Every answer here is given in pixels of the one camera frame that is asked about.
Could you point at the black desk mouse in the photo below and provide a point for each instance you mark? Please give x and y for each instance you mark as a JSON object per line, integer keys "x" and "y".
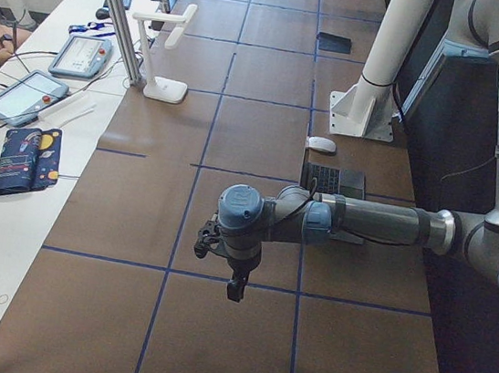
{"x": 102, "y": 13}

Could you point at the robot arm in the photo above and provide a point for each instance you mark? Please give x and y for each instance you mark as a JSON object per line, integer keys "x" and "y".
{"x": 245, "y": 219}

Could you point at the far teach pendant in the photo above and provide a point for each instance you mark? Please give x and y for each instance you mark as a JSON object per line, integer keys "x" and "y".
{"x": 81, "y": 57}

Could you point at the grey laptop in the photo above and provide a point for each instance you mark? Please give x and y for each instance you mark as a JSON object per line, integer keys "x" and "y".
{"x": 348, "y": 183}

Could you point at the near teach pendant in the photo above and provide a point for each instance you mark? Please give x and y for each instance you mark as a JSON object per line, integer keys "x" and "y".
{"x": 22, "y": 101}

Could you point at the white computer mouse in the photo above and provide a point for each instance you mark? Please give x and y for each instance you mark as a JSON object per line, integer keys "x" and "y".
{"x": 320, "y": 144}

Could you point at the space pattern pencil case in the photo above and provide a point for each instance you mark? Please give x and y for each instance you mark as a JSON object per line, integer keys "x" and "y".
{"x": 29, "y": 160}

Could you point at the black mouse pad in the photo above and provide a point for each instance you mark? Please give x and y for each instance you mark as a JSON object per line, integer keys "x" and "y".
{"x": 334, "y": 43}

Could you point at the aluminium frame post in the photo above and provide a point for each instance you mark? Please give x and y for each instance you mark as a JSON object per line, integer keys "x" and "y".
{"x": 122, "y": 30}

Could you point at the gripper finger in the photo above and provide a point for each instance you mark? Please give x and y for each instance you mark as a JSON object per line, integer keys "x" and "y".
{"x": 242, "y": 282}
{"x": 232, "y": 290}

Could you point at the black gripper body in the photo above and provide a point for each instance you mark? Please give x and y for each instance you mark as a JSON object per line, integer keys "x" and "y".
{"x": 239, "y": 268}

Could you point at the teach pendant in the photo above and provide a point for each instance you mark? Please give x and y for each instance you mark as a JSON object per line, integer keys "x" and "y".
{"x": 22, "y": 101}
{"x": 81, "y": 57}

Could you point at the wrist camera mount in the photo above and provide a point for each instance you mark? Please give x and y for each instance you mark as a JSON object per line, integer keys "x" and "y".
{"x": 209, "y": 240}

